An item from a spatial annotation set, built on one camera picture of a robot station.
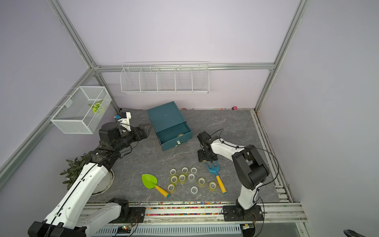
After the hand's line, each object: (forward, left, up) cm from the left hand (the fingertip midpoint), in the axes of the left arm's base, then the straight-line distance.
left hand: (147, 127), depth 73 cm
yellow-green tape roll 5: (-22, -32, -29) cm, 49 cm away
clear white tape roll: (-12, -22, -29) cm, 38 cm away
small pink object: (+39, -62, -30) cm, 79 cm away
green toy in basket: (+16, +30, +1) cm, 34 cm away
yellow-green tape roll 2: (-17, -15, -28) cm, 36 cm away
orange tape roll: (+3, -16, -13) cm, 20 cm away
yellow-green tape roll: (-17, -10, -29) cm, 35 cm away
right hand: (-5, -30, -29) cm, 42 cm away
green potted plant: (-16, +32, -7) cm, 37 cm away
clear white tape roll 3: (-24, -22, -29) cm, 43 cm away
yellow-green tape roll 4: (-20, -26, -28) cm, 43 cm away
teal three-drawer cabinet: (+4, -11, -8) cm, 14 cm away
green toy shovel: (-18, +3, -29) cm, 34 cm away
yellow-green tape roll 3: (-22, -9, -28) cm, 37 cm away
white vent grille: (-41, -13, -30) cm, 52 cm away
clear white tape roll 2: (-17, -21, -28) cm, 39 cm away
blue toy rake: (-14, -35, -27) cm, 47 cm away
